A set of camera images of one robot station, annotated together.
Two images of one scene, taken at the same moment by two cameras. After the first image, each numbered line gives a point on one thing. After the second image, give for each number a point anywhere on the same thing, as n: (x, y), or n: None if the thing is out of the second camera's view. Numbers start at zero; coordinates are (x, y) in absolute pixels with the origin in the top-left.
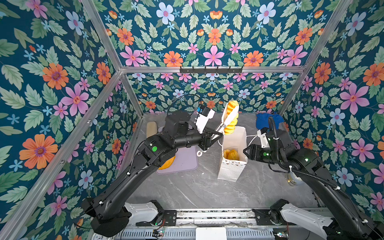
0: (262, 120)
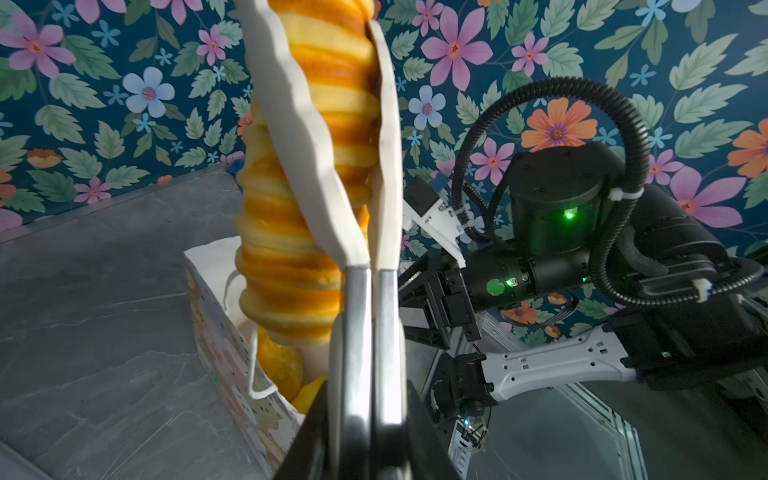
0: (236, 166)
